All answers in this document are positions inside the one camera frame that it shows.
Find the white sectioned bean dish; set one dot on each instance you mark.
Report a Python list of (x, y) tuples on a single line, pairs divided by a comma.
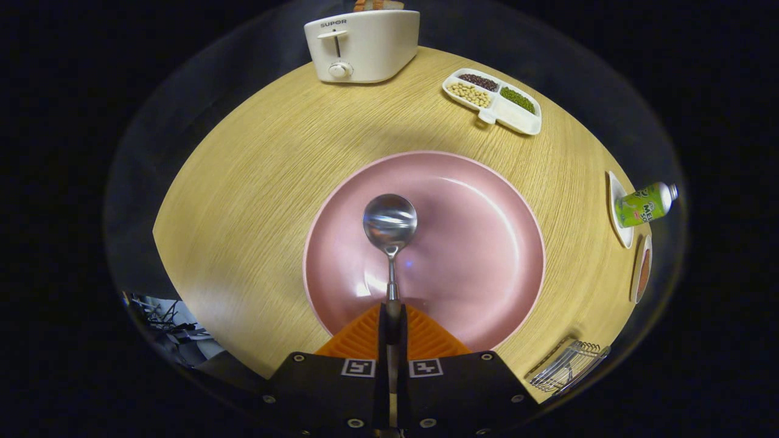
[(517, 118)]

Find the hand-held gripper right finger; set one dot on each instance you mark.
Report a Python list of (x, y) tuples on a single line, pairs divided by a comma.
[(462, 395)]

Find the white plate with meat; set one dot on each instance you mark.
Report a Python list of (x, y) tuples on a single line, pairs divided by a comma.
[(642, 271)]

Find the white toaster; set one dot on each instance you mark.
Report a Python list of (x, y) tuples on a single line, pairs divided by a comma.
[(377, 48)]

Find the pink round plate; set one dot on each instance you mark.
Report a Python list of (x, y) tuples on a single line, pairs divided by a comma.
[(475, 255)]

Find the green label soda bottle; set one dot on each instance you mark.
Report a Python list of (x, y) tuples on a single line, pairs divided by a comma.
[(642, 205)]

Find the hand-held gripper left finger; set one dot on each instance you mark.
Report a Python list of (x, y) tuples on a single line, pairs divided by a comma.
[(328, 395)]

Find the perforated metal tray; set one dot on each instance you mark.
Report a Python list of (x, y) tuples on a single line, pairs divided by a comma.
[(551, 365)]

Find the dark cluttered equipment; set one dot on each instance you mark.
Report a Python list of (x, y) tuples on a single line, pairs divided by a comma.
[(167, 322)]

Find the white square coaster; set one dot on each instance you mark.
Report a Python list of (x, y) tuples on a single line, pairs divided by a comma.
[(616, 194)]

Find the toasted bread slices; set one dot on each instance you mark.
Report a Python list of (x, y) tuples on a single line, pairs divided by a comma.
[(377, 5)]

